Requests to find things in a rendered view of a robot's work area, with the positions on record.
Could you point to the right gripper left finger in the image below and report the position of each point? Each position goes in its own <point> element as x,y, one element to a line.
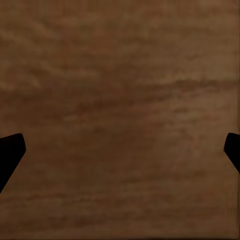
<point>12,149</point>

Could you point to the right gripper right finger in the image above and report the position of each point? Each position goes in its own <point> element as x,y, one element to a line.
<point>232,149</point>

